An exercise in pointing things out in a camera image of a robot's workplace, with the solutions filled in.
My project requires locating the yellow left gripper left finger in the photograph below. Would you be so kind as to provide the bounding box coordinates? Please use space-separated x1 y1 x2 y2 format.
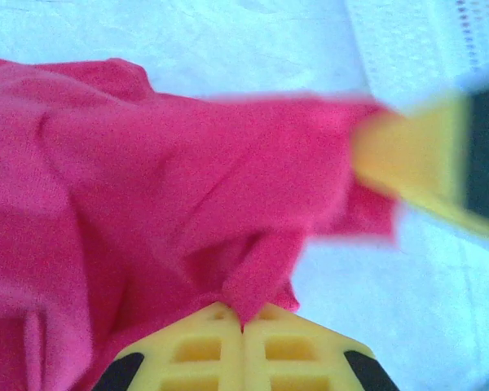
91 303 244 391

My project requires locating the white perforated plastic basket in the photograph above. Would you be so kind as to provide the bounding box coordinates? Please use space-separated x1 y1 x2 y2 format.
344 0 489 103

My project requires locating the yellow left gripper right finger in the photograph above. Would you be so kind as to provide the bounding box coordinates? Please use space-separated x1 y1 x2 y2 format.
242 303 400 391

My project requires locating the red t-shirt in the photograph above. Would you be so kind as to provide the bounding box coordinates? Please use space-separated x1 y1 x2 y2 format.
0 55 399 391

